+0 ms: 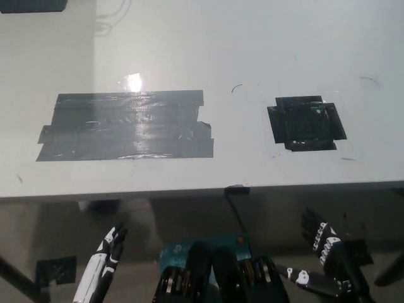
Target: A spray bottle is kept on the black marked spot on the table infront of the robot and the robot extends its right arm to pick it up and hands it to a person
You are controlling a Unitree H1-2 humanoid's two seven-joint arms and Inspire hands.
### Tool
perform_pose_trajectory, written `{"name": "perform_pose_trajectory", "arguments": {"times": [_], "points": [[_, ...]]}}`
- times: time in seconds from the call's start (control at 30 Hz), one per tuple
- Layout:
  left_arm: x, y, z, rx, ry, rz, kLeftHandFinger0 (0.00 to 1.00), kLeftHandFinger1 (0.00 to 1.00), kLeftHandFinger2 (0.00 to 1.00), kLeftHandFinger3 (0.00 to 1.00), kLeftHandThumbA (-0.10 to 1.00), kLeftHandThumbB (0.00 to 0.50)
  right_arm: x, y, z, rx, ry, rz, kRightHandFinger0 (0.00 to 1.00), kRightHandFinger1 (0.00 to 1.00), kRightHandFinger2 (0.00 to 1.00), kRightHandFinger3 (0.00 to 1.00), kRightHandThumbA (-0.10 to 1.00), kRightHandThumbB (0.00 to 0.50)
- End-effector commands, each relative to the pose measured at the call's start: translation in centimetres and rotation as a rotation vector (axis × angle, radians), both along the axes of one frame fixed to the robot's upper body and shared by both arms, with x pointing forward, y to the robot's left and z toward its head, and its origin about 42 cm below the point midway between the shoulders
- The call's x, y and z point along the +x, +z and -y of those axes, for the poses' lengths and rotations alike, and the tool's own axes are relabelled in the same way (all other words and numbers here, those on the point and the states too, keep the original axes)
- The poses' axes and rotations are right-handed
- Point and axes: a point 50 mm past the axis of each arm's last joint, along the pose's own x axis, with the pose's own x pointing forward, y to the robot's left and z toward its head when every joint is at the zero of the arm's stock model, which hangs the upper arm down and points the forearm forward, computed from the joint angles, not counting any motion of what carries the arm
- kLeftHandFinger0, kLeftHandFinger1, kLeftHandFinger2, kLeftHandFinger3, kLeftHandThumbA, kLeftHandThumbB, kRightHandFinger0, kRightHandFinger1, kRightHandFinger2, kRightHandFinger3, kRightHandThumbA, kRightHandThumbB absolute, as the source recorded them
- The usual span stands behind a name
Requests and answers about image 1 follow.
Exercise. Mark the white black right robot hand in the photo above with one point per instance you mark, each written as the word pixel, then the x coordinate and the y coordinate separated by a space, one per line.
pixel 337 262

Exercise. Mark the black box on table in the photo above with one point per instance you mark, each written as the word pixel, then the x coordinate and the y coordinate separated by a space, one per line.
pixel 31 5

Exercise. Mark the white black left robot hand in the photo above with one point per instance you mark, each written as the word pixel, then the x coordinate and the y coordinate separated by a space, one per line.
pixel 101 268

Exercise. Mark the small black tape square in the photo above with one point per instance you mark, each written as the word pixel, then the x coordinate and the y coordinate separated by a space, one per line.
pixel 306 123

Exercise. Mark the dark metal table leg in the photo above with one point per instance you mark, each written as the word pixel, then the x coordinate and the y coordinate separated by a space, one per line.
pixel 22 277
pixel 389 269

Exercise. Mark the black clip on table edge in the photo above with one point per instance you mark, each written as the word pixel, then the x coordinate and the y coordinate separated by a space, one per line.
pixel 236 189

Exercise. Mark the large grey duct tape patch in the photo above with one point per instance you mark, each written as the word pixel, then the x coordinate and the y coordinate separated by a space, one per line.
pixel 126 129

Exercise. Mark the teal router box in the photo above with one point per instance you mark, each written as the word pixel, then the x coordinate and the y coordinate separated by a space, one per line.
pixel 176 251

